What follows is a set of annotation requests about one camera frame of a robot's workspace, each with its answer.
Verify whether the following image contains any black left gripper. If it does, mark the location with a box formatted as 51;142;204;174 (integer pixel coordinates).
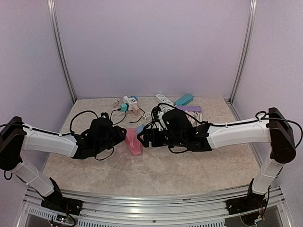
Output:
96;125;126;154

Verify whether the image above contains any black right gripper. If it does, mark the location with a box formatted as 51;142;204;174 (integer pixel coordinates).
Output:
136;128;185;148

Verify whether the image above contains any light blue plug adapter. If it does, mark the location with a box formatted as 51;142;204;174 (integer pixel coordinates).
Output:
136;124;145;135

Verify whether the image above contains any pink triangular power strip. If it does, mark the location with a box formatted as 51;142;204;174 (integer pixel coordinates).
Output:
125;128;142;156

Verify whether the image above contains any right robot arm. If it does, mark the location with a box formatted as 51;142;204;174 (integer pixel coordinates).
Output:
137;107;296;210

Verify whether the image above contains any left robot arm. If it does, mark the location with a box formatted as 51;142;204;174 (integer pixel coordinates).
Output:
0;116;127;210

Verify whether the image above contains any teal plug adapter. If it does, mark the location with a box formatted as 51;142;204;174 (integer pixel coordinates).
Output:
120;103;128;112

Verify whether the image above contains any white charger plug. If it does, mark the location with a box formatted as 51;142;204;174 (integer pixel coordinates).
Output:
123;96;128;103

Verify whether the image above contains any white cube socket adapter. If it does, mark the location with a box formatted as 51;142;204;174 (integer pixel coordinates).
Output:
126;97;138;107

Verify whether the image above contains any pink cube socket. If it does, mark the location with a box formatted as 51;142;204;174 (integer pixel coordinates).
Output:
185;110;196;126

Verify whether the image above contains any purple power strip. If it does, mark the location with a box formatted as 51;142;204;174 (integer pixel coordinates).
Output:
176;105;202;113

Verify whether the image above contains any teal power strip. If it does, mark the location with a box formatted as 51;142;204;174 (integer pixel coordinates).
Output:
174;94;194;105

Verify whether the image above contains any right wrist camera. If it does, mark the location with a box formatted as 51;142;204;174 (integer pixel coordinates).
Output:
151;106;172;131

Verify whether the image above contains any white coiled usb cable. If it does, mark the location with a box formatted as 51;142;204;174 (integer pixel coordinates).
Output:
110;98;124;109

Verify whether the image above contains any white thick power cord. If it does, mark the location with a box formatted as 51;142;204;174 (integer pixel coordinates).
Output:
143;104;204;126

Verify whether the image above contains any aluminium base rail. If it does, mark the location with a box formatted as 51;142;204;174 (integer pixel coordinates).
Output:
17;186;292;227

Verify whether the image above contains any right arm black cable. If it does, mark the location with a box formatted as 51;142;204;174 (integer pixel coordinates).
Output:
201;111;303;213

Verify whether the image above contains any aluminium frame post right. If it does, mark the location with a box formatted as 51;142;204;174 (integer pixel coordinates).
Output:
229;0;258;105

